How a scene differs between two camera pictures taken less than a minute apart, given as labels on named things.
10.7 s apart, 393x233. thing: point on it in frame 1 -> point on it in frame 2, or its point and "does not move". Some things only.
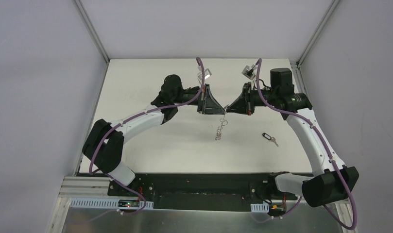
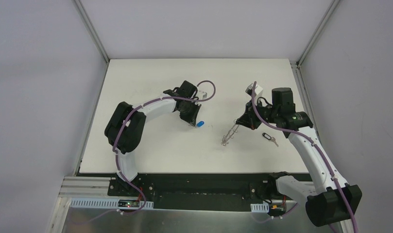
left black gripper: x=201 y=98 -> x=190 y=111
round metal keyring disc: x=224 y=122 -> x=226 y=139
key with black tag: x=272 y=139 does not move
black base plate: x=206 y=192 does not move
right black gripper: x=248 y=98 -> x=247 y=117
